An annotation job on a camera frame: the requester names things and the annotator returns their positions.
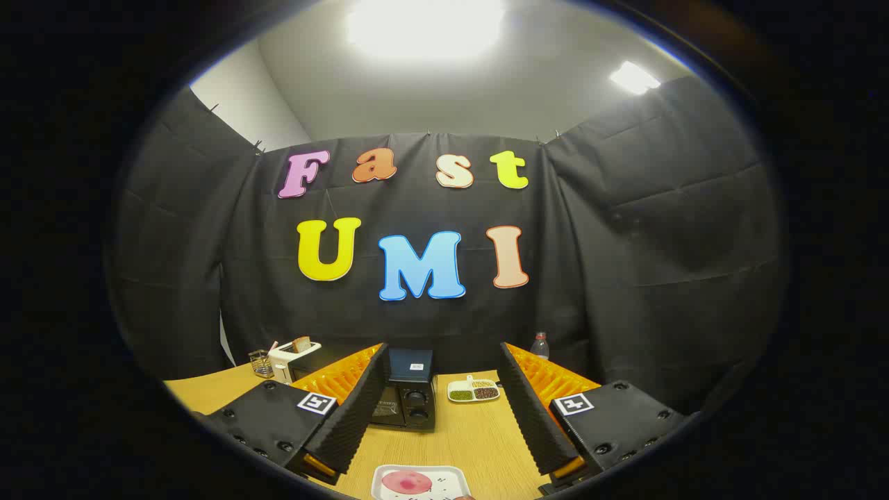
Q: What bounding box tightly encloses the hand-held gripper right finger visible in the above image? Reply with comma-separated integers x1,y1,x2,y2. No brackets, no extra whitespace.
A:
497,342,688,495

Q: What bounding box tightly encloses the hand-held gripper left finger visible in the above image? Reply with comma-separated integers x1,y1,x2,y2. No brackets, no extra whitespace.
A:
198,342,390,487

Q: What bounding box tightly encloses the black toaster oven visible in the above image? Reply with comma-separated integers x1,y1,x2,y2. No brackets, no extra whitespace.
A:
288,346,438,431

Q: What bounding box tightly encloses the pink meat slice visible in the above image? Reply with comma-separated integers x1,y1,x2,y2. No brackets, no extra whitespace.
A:
381,470,433,495

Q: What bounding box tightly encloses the white square plate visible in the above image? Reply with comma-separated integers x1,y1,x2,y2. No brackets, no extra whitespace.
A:
370,464,473,500

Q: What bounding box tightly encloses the white toaster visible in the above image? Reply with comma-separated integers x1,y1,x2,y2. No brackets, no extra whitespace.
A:
267,340,322,385

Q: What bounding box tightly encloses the white divided dish with beans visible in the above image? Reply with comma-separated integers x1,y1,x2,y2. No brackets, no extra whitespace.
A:
447,375,501,403

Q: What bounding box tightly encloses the black backdrop cloth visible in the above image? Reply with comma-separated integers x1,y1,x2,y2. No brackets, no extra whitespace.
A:
108,75,789,417

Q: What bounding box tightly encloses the large ceiling light panel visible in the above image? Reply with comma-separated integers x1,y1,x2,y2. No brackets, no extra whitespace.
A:
347,0,506,62

